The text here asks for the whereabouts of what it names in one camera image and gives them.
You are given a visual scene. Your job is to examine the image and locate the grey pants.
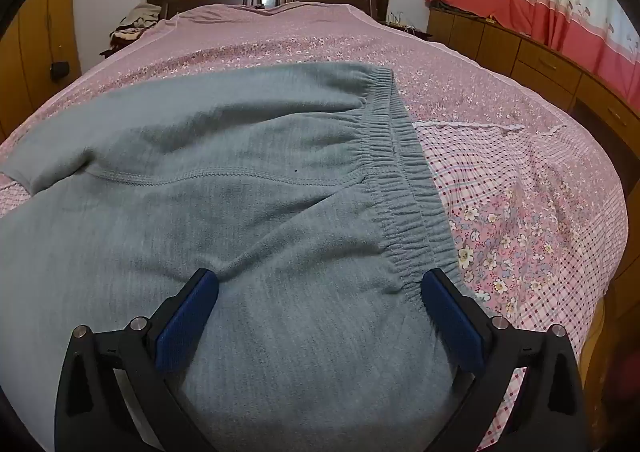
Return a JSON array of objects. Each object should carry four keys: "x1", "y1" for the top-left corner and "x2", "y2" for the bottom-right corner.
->
[{"x1": 0, "y1": 60, "x2": 473, "y2": 452}]

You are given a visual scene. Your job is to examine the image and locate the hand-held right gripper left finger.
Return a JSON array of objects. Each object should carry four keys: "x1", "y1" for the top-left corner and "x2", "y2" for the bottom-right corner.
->
[{"x1": 54, "y1": 268, "x2": 221, "y2": 452}]

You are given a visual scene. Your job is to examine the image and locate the pink floral bedspread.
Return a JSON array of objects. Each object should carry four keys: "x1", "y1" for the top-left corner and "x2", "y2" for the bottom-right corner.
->
[{"x1": 0, "y1": 3, "x2": 628, "y2": 452}]

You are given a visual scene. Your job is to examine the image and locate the low wooden cabinet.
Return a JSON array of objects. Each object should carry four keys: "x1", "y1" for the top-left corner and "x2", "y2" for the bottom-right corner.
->
[{"x1": 427, "y1": 6, "x2": 640, "y2": 183}]

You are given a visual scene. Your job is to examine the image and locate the wooden wardrobe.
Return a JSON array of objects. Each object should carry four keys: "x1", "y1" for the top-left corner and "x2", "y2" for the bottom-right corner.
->
[{"x1": 0, "y1": 0, "x2": 83, "y2": 143}]

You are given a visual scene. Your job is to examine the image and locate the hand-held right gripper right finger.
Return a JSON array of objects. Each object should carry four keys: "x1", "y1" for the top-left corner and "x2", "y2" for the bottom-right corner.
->
[{"x1": 422, "y1": 268, "x2": 587, "y2": 452}]

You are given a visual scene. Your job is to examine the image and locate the floral curtain with red band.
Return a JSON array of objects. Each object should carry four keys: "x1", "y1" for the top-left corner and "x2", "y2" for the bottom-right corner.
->
[{"x1": 425, "y1": 0, "x2": 640, "y2": 105}]

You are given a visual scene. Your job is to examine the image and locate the pile of clothes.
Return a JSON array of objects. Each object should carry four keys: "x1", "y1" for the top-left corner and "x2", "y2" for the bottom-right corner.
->
[{"x1": 100, "y1": 3, "x2": 163, "y2": 55}]

